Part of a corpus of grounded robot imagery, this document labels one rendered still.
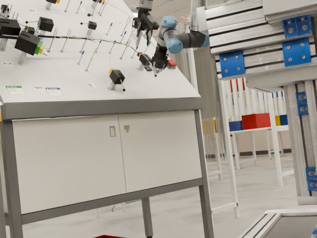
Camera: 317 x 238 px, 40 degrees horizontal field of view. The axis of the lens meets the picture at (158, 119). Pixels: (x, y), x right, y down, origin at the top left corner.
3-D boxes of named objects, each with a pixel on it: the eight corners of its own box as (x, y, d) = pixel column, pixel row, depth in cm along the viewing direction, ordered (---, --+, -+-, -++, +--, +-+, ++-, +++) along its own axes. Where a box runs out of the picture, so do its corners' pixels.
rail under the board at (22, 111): (204, 108, 257) (202, 97, 258) (6, 119, 180) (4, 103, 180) (197, 109, 261) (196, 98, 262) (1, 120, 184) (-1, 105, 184)
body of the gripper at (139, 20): (141, 28, 250) (144, 6, 246) (151, 31, 245) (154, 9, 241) (131, 28, 245) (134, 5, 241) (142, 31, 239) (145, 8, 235)
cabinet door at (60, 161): (126, 192, 219) (118, 114, 221) (21, 214, 183) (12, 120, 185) (124, 192, 221) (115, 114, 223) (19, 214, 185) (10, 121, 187)
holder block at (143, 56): (144, 65, 245) (147, 60, 243) (138, 59, 247) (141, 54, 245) (149, 65, 248) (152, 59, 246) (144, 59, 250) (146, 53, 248)
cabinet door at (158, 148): (203, 177, 255) (195, 110, 257) (128, 192, 219) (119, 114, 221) (199, 177, 257) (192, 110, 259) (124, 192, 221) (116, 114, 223)
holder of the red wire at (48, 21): (20, 30, 225) (26, 13, 219) (46, 36, 232) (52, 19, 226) (22, 36, 222) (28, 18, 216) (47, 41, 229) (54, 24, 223)
